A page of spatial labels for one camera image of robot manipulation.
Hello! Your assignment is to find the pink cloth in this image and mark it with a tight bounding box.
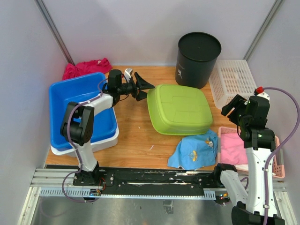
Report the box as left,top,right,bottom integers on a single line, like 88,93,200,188
220,133,248,165

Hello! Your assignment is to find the white perforated basket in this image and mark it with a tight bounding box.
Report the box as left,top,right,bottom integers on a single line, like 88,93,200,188
209,60,257,109

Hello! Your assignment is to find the magenta cloth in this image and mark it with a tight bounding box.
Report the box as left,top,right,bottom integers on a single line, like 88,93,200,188
62,58,113,80

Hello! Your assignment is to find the large black cylindrical container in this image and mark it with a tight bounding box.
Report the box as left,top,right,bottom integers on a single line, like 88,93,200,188
175,32,222,89

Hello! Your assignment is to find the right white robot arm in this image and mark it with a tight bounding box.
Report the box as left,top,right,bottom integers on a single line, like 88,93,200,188
212,92,285,225

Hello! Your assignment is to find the pink perforated basket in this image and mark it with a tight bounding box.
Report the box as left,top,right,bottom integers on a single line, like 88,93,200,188
216,127,285,179

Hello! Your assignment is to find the aluminium frame post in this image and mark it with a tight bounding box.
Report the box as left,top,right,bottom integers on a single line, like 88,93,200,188
243,0,285,61
34,0,74,65

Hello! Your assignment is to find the right aluminium frame post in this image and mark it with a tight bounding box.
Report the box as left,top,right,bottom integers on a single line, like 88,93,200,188
243,0,285,61

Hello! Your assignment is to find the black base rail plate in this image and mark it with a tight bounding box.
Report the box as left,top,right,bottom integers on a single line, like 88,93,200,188
73,167,224,196

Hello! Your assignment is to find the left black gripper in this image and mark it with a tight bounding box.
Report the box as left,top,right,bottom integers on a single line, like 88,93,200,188
118,72,155,101

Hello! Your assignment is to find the purple cable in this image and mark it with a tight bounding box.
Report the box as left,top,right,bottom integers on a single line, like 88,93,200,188
220,86,300,225
61,78,110,203

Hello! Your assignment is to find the green plastic basin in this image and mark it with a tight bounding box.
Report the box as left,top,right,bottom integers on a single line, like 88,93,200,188
147,84,213,136

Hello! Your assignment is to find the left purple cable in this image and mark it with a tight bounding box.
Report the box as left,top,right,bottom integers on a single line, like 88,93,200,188
61,78,110,203

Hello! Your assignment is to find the white plastic tub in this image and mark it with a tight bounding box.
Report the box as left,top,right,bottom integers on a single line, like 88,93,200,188
51,127,119,158

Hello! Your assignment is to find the blue plastic tub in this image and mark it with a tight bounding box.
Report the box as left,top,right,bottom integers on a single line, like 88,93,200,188
48,72,119,152

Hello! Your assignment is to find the left aluminium frame post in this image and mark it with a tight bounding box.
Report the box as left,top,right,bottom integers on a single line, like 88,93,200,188
34,0,74,65

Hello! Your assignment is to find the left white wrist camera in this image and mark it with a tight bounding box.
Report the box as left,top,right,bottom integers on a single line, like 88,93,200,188
124,68,133,82

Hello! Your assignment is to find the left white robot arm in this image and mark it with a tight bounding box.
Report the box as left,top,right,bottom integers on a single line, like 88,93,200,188
60,68,155,186

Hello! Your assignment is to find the blue patterned cloth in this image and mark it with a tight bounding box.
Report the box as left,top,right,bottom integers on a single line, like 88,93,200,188
167,130,218,170

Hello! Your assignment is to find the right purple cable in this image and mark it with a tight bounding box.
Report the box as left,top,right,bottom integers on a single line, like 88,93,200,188
220,86,300,225

